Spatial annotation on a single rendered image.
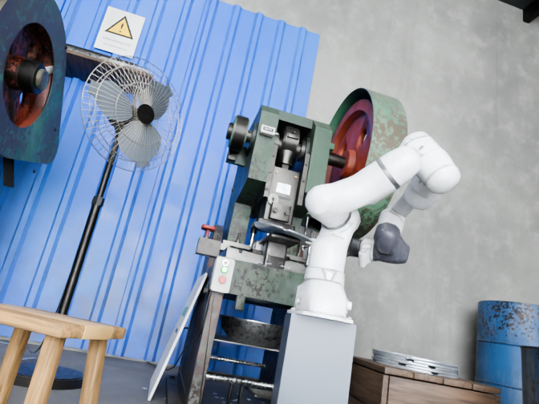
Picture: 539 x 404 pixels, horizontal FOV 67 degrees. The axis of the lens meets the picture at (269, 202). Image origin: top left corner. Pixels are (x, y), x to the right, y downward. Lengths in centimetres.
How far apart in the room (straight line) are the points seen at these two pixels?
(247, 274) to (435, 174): 90
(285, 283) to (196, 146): 180
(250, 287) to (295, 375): 70
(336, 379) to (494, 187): 355
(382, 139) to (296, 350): 115
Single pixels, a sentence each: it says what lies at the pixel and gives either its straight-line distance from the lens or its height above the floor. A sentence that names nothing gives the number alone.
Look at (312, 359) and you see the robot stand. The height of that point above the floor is 34.
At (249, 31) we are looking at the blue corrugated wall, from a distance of 393.
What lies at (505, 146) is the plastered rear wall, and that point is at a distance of 476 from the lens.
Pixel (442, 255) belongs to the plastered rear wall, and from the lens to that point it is 394.
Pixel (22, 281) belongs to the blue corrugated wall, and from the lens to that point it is 323.
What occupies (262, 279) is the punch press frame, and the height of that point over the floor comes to 59.
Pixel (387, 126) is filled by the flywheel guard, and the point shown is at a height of 138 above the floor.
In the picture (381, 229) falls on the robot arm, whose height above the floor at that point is 82.
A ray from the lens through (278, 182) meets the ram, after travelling 205.
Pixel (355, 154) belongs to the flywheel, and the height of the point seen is 136.
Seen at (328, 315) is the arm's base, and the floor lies 46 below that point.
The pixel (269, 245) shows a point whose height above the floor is 75.
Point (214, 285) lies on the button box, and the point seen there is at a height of 51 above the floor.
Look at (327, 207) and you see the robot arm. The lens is 118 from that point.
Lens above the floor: 41
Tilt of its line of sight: 16 degrees up
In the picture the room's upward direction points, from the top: 11 degrees clockwise
